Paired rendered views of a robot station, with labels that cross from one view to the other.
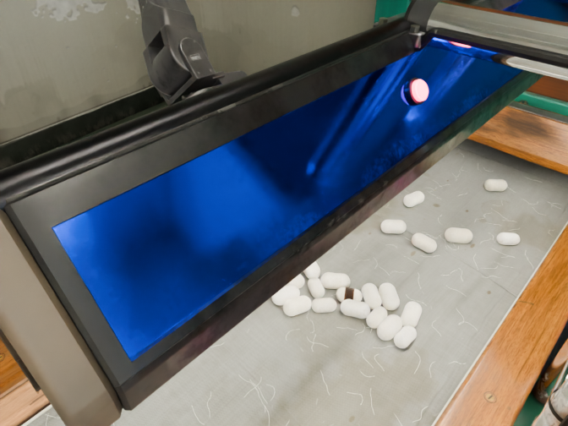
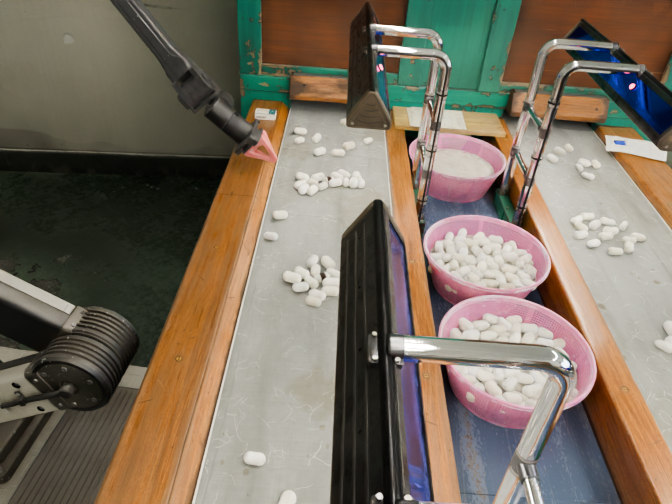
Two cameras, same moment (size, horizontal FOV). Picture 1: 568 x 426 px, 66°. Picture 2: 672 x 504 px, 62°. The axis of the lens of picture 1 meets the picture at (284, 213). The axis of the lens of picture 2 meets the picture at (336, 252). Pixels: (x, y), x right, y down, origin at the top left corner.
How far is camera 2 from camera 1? 0.98 m
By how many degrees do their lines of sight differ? 34
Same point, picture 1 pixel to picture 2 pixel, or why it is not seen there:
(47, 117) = not seen: outside the picture
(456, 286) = (362, 164)
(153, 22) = (179, 66)
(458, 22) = (385, 49)
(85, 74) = not seen: outside the picture
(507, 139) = (342, 95)
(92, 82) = not seen: outside the picture
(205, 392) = (308, 227)
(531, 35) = (402, 50)
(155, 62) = (186, 88)
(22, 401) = (245, 254)
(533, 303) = (395, 156)
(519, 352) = (401, 170)
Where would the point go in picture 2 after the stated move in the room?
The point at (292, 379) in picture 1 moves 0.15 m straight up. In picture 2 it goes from (334, 211) to (338, 154)
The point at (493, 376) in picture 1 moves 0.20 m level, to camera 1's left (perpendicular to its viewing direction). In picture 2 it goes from (399, 179) to (340, 203)
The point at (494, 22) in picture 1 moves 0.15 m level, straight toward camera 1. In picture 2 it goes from (393, 48) to (423, 74)
